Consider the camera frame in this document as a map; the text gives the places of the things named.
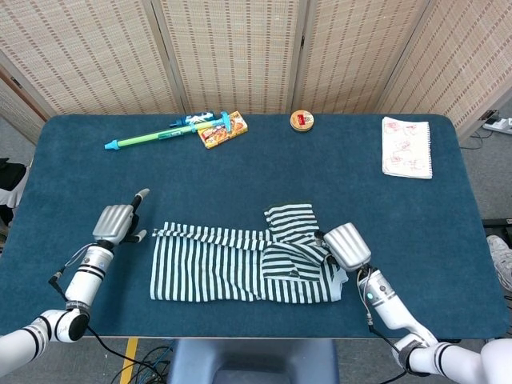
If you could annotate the green white striped shirt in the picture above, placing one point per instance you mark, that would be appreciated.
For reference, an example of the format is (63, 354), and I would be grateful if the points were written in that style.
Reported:
(208, 268)

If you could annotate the black fabric bundle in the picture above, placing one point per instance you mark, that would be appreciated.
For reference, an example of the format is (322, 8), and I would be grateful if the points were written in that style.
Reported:
(12, 176)

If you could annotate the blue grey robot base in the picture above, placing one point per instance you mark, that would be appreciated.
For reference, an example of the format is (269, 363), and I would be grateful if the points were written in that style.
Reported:
(256, 360)

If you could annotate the white sneaker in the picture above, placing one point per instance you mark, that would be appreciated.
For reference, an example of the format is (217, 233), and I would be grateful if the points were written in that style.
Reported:
(502, 256)

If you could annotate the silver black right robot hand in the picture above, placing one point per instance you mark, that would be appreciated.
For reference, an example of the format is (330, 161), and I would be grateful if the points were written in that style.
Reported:
(348, 248)

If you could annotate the woven folding screen panel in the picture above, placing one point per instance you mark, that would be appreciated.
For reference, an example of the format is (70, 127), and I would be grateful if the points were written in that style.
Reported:
(352, 52)
(472, 60)
(236, 52)
(12, 108)
(100, 52)

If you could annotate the spiral sketch notebook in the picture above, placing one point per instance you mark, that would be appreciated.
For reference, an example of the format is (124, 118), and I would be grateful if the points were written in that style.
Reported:
(406, 148)

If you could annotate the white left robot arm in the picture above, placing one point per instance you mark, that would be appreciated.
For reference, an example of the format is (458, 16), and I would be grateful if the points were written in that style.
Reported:
(82, 280)

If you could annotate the blue green toy water pump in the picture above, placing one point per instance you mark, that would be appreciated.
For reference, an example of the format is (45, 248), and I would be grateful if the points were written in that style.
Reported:
(140, 140)

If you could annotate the blue table cover cloth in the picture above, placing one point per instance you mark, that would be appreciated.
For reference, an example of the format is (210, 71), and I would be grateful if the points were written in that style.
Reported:
(280, 168)

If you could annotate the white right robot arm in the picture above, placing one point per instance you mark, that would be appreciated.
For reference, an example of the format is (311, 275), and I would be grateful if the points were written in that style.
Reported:
(384, 296)

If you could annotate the yellow snack box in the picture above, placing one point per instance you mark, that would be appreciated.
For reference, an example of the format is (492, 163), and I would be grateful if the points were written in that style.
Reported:
(224, 134)

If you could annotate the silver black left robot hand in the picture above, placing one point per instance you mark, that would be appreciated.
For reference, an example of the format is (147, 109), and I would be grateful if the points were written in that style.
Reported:
(112, 222)

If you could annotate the black metal floor bar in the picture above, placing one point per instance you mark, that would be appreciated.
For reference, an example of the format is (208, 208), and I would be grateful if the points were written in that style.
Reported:
(498, 222)

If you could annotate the round tin with red label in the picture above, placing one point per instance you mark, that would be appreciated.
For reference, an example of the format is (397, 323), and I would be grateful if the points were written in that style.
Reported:
(302, 121)

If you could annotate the white power strip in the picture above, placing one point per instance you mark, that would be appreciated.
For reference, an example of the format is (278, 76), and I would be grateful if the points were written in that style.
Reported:
(502, 125)

